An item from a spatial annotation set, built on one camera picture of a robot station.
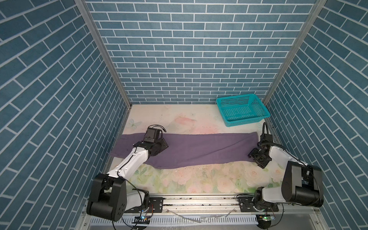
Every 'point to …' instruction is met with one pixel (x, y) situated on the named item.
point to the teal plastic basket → (242, 109)
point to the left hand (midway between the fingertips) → (168, 144)
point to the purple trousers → (189, 150)
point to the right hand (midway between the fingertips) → (254, 159)
